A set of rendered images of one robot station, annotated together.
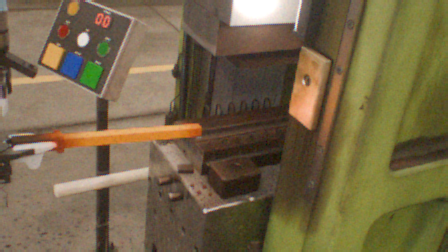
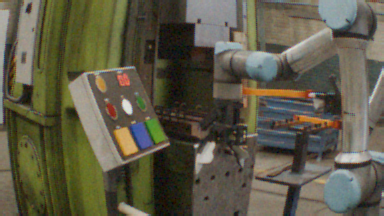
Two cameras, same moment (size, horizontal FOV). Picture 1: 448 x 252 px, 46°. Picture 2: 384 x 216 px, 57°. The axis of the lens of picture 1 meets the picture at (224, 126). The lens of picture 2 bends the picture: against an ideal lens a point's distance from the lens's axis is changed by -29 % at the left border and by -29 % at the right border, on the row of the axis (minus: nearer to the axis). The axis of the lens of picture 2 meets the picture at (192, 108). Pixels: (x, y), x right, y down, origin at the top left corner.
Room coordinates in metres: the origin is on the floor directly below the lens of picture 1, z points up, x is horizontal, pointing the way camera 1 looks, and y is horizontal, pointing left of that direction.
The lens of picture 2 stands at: (1.79, 1.91, 1.27)
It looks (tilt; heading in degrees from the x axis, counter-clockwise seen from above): 7 degrees down; 257
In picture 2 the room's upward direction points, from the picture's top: 2 degrees clockwise
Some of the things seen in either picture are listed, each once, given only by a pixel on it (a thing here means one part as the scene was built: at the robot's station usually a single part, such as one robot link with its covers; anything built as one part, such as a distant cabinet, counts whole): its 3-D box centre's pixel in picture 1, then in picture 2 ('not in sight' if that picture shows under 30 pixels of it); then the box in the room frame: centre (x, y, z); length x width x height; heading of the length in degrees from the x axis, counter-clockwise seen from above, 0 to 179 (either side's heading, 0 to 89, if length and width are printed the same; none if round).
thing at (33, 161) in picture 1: (34, 156); not in sight; (0.93, 0.39, 1.11); 0.09 x 0.03 x 0.06; 119
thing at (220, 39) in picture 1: (267, 21); (176, 35); (1.42, -0.08, 1.32); 0.42 x 0.20 x 0.10; 122
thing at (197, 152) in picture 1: (249, 133); (172, 120); (1.42, -0.08, 0.96); 0.42 x 0.20 x 0.09; 122
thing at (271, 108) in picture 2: not in sight; (300, 124); (-0.89, -3.38, 0.36); 1.20 x 0.80 x 0.72; 127
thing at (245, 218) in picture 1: (248, 211); (179, 177); (1.37, -0.12, 0.69); 0.56 x 0.38 x 0.45; 122
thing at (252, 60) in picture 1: (279, 49); (173, 52); (1.42, -0.13, 1.24); 0.30 x 0.07 x 0.06; 122
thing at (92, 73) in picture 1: (92, 75); (153, 131); (1.57, 0.45, 1.01); 0.07 x 0.05 x 0.07; 57
